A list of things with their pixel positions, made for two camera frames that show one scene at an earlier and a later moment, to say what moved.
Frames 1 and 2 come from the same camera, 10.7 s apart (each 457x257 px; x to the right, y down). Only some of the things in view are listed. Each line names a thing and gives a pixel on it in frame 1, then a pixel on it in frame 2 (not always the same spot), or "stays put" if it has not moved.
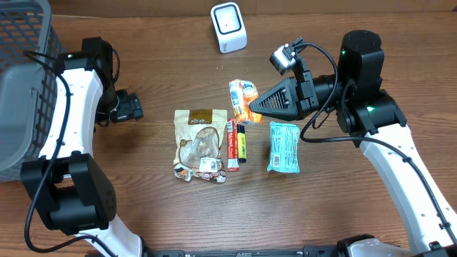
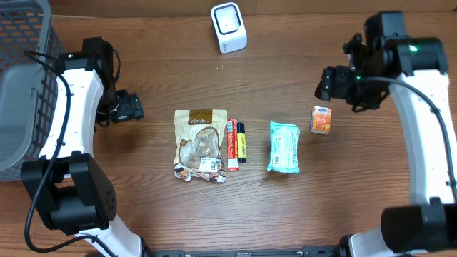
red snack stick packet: [233, 163] stays put
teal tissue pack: [284, 148] stays put
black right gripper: [295, 98] to [333, 86]
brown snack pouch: [198, 138] stays put
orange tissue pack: [242, 92] to [320, 120]
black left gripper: [129, 106] stays put
